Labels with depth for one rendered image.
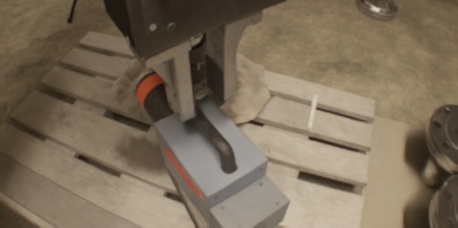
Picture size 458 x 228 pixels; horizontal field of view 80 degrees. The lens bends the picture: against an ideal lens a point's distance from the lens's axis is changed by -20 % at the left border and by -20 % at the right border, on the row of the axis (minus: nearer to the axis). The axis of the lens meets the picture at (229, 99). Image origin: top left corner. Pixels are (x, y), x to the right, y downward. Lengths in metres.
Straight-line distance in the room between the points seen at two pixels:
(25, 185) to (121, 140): 0.33
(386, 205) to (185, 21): 0.91
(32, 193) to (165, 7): 0.77
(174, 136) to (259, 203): 0.21
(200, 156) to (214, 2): 0.34
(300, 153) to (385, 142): 0.41
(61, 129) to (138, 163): 0.31
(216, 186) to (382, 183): 0.69
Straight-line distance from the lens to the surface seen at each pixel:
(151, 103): 0.79
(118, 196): 0.92
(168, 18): 0.36
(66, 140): 1.09
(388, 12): 1.95
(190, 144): 0.66
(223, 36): 0.48
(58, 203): 0.95
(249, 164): 0.63
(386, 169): 1.19
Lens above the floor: 0.93
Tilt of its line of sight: 47 degrees down
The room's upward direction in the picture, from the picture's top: straight up
